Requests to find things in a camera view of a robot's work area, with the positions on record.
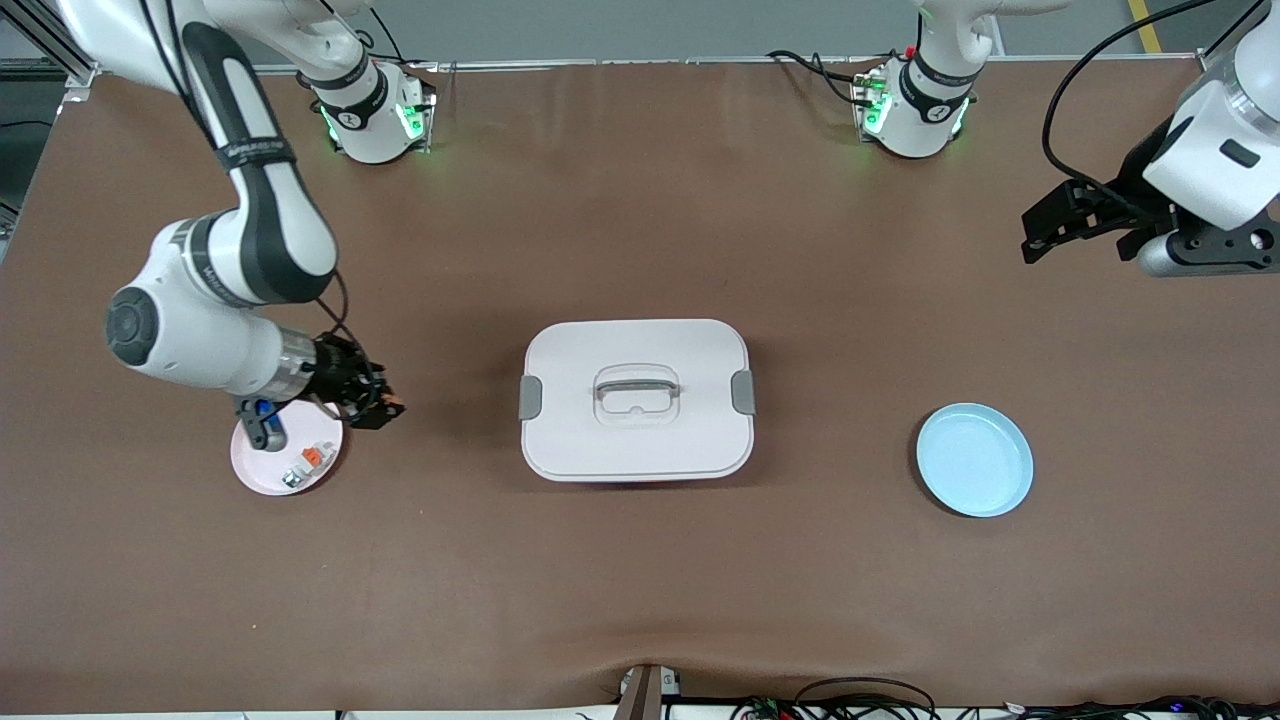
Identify pink round plate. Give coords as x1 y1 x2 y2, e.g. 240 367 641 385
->
230 400 345 497

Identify aluminium frame profile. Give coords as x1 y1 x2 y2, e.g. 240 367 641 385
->
0 0 101 89
1198 0 1263 81

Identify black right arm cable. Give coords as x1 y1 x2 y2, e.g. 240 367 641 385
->
318 270 389 421

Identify metal table edge rail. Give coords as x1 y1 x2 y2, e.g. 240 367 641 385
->
255 55 1231 77

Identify tangled black cables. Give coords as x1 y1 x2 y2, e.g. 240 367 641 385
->
730 677 1280 720

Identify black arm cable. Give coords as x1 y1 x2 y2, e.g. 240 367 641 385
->
1042 0 1216 216
318 270 389 421

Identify white lidded storage box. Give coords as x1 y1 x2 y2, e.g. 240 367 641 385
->
518 319 757 484

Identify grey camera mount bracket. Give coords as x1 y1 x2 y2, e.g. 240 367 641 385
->
615 663 683 720

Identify grey box handle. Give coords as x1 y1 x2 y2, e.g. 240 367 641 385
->
595 369 681 401

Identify black base cable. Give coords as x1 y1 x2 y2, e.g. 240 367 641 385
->
767 48 873 106

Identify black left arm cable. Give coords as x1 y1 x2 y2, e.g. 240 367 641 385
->
1042 0 1216 216

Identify light blue round plate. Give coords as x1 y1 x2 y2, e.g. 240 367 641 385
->
916 402 1035 519

